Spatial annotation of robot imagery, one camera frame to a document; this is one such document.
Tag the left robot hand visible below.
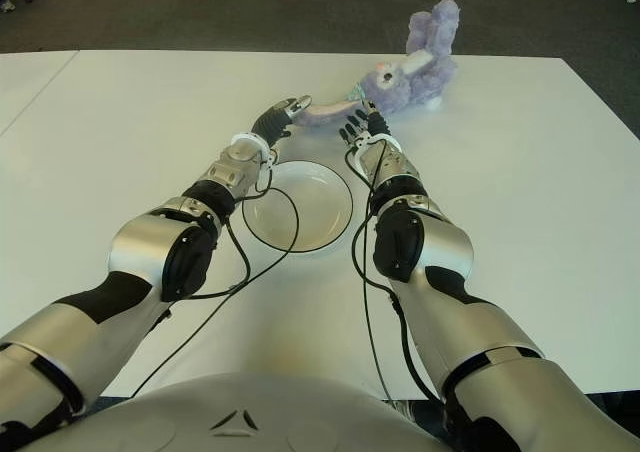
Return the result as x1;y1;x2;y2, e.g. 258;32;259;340
250;93;314;147

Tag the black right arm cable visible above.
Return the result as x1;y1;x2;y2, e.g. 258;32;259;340
343;141;399;403

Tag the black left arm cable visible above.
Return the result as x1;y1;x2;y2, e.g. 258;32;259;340
119;164;301;403

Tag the white plate with black rim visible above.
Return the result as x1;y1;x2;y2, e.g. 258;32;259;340
241;159;354;253

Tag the purple plush bunny doll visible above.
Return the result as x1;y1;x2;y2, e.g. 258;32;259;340
291;0;460;129

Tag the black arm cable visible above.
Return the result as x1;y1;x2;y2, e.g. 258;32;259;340
119;164;301;403
343;141;399;403

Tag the grey robot torso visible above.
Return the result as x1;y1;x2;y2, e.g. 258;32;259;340
19;371;451;452

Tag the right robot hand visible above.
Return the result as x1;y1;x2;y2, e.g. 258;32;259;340
338;99;392;147

